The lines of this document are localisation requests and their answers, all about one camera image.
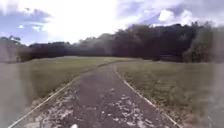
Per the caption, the grass field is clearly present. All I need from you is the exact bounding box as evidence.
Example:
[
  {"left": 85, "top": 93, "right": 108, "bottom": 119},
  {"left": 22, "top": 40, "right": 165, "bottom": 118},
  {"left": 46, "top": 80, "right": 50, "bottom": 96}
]
[{"left": 0, "top": 55, "right": 134, "bottom": 128}]

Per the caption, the dark wood of trees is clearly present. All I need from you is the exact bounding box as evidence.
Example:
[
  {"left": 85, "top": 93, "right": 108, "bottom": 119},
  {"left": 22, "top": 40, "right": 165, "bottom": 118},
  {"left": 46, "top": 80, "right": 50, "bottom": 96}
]
[{"left": 0, "top": 20, "right": 224, "bottom": 64}]

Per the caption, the grey asphalt path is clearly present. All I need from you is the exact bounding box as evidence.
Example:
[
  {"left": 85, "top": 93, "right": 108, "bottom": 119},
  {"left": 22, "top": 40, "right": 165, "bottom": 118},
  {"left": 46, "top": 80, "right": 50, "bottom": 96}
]
[{"left": 6, "top": 59, "right": 184, "bottom": 128}]

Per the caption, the dry grass verge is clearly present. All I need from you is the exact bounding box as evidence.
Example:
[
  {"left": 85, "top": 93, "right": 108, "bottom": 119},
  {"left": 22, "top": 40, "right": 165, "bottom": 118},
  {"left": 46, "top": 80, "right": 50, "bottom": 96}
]
[{"left": 114, "top": 59, "right": 224, "bottom": 128}]

